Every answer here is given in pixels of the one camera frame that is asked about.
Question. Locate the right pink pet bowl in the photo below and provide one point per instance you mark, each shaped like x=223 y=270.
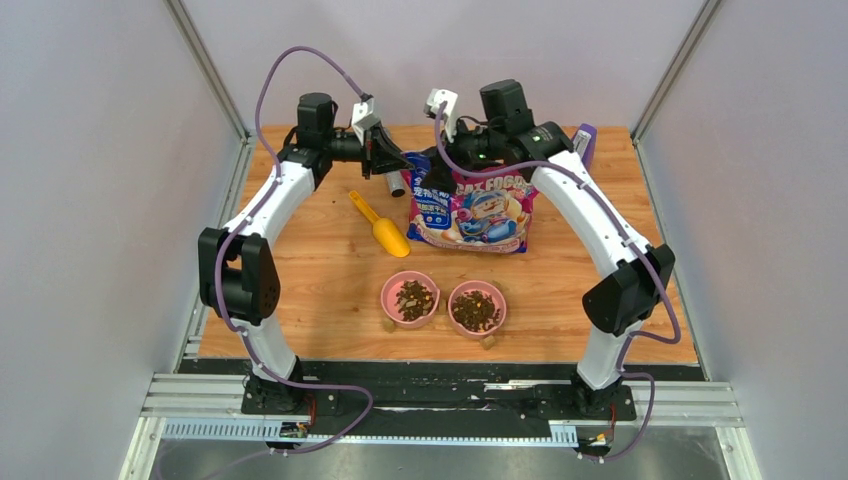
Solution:
x=486 y=340

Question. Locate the purple box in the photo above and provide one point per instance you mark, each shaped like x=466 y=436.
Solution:
x=585 y=141

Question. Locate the grey metal cylinder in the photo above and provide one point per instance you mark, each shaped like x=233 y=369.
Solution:
x=396 y=184

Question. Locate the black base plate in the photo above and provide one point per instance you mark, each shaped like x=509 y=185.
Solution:
x=426 y=399

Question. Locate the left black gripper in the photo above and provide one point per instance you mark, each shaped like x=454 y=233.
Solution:
x=379 y=155

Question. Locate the brown kibble in right bowl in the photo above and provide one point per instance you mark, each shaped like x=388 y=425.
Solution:
x=476 y=311

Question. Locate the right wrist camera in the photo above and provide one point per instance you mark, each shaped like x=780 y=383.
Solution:
x=440 y=105

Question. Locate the pink blue pet food bag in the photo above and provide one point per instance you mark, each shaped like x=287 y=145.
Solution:
x=487 y=215

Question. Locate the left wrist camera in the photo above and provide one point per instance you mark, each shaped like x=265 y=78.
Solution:
x=364 y=118

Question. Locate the brown kibble in bowl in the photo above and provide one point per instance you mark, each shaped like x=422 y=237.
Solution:
x=414 y=300
x=476 y=311

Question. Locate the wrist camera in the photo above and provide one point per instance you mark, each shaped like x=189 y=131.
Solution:
x=440 y=105
x=364 y=118

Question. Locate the pink pet bowl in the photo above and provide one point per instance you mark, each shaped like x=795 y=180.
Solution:
x=486 y=340
x=391 y=320

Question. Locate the left pink pet bowl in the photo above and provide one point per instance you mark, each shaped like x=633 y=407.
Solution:
x=391 y=320

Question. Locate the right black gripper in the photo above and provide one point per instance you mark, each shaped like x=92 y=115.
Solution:
x=441 y=174

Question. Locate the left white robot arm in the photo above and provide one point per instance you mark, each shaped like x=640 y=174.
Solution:
x=237 y=271

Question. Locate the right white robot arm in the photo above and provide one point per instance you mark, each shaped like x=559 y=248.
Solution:
x=634 y=274

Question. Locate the yellow plastic scoop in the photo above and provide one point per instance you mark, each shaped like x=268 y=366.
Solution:
x=384 y=230

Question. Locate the aluminium rail frame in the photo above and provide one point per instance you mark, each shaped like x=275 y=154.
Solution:
x=202 y=407

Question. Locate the brown kibble in left bowl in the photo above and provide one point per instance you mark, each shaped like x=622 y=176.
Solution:
x=414 y=300

